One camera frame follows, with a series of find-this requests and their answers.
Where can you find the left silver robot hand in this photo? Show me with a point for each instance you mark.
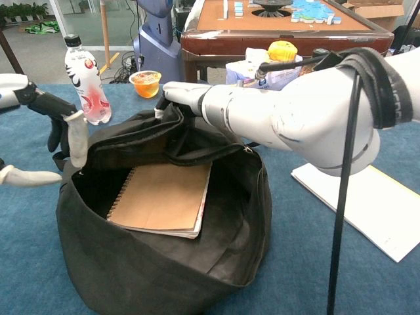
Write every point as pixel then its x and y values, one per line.
pixel 78 138

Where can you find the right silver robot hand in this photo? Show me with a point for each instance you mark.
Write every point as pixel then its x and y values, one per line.
pixel 183 93

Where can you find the brown spiral notebook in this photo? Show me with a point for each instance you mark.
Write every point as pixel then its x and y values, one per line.
pixel 164 197

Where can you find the black backpack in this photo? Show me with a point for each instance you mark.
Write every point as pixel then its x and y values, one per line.
pixel 147 272

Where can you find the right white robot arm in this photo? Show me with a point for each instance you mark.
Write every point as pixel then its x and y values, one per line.
pixel 311 111

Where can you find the instant noodle cup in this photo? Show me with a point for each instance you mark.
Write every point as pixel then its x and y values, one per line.
pixel 146 84

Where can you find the red white drink bottle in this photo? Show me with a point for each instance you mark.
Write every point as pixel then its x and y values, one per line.
pixel 88 88

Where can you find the white tissue pack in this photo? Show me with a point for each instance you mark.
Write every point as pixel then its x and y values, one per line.
pixel 236 73

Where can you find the blue grey machine base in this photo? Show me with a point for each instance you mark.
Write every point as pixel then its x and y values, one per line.
pixel 157 42

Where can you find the yellow tape measure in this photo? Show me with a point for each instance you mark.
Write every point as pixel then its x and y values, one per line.
pixel 282 50

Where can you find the brown mahjong table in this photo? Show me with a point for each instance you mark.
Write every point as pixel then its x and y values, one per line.
pixel 279 37

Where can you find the blue felt table cover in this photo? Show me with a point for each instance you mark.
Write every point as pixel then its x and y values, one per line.
pixel 33 246

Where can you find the green potted plants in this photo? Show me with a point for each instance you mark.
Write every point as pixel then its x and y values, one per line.
pixel 23 11

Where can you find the blue mahjong tile pile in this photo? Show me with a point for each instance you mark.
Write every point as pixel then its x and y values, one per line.
pixel 311 11

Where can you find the cardboard box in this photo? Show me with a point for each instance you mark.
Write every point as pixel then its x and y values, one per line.
pixel 374 13

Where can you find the white and yellow notebook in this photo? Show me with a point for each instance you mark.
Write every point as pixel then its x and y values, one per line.
pixel 377 213

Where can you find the wooden post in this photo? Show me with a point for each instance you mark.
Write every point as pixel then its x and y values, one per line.
pixel 105 33

